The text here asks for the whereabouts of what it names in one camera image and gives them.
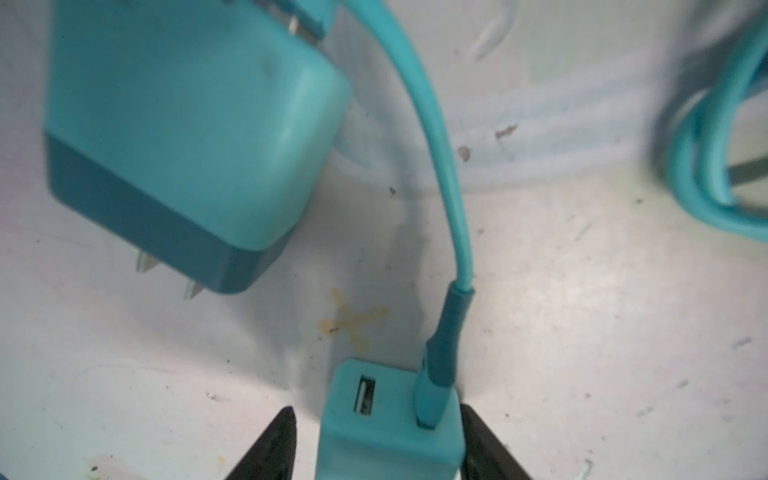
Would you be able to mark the teal charger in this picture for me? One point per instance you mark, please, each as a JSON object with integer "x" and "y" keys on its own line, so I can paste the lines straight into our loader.
{"x": 194, "y": 130}
{"x": 369, "y": 428}

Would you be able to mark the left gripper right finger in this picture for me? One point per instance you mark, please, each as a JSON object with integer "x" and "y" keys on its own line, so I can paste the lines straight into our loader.
{"x": 486, "y": 457}

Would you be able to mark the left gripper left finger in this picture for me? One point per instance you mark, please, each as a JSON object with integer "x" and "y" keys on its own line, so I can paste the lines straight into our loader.
{"x": 272, "y": 456}

